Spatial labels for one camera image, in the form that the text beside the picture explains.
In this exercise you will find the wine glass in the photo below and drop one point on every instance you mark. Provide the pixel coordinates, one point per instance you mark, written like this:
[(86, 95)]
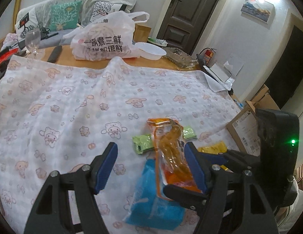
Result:
[(33, 37)]

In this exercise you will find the brown cardboard box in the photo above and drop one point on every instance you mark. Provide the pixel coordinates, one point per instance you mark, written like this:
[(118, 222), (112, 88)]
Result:
[(241, 129)]

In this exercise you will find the metallic tissue box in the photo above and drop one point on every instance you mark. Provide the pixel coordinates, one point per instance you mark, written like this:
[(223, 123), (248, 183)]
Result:
[(218, 72)]

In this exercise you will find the teal tree print cushion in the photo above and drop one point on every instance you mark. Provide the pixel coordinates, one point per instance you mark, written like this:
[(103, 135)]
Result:
[(66, 14)]

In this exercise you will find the grey covered sofa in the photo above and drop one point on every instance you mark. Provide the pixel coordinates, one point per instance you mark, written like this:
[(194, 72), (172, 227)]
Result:
[(44, 9)]

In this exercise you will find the black remote control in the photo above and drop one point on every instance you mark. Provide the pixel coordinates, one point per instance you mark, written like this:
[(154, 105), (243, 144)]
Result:
[(54, 54)]

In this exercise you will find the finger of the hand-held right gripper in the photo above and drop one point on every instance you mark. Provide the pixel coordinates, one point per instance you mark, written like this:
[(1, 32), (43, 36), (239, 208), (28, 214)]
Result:
[(218, 159), (183, 196)]

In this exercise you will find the white cushion black red print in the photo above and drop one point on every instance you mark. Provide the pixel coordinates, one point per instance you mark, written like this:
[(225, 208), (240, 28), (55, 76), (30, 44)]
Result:
[(25, 22)]

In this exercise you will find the person's light clothing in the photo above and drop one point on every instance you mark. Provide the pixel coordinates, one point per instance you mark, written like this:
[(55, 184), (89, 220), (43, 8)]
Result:
[(295, 214)]

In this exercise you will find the green snack packet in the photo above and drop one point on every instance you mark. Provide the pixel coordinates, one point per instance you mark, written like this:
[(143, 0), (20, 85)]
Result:
[(190, 132), (143, 143)]

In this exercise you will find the white printed plastic bag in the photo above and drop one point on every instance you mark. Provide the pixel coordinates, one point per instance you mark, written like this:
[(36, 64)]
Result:
[(105, 41)]

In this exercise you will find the dark brown door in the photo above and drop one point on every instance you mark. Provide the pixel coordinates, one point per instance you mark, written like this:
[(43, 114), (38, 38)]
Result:
[(190, 12)]

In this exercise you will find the pink plastic bag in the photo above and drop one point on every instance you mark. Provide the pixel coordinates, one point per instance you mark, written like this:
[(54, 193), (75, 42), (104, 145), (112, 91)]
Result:
[(8, 40)]

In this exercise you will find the frameless mountain canvas painting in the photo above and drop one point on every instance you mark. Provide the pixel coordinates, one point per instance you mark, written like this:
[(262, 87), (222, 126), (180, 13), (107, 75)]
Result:
[(257, 8)]

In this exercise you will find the orange clear snack packet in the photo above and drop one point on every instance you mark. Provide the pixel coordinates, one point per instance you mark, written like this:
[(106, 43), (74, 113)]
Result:
[(171, 151)]

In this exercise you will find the glass tray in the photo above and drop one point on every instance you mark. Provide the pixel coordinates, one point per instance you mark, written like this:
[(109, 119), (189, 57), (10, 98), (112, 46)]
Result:
[(178, 57)]

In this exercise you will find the white wall panel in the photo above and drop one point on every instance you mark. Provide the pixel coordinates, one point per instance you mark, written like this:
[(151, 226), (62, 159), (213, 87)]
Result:
[(235, 64)]

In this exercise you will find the yellow snack packet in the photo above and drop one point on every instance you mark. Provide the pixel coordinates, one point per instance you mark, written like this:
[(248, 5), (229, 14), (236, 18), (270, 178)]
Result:
[(212, 148)]

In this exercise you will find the red fire extinguisher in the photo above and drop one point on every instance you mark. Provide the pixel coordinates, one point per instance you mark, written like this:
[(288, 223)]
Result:
[(209, 56)]

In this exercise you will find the cartoon print tablecloth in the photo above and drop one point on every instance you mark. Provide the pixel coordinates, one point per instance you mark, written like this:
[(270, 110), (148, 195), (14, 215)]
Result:
[(68, 102)]

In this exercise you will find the white plastic bowl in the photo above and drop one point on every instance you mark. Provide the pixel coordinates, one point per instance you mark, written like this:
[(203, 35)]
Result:
[(151, 51)]

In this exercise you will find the blue snack packet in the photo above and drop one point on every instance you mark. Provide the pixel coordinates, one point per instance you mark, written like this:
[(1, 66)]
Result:
[(146, 199)]

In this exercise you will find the white tree print cushion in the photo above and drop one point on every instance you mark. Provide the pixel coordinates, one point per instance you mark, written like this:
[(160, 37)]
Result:
[(102, 7)]

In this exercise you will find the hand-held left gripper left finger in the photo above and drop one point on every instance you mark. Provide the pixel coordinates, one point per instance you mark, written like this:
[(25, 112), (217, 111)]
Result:
[(106, 168)]

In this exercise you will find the tall brown carton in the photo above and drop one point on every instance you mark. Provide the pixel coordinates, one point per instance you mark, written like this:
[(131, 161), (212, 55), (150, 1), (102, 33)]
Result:
[(143, 33)]

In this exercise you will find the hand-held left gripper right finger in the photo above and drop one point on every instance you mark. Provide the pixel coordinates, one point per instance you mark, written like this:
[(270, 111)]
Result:
[(195, 168)]

